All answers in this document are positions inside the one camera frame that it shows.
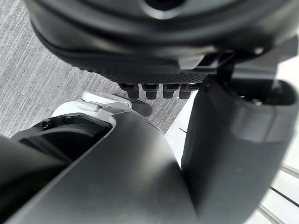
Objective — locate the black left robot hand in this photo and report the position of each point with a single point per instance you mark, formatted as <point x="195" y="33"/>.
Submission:
<point x="140" y="35"/>

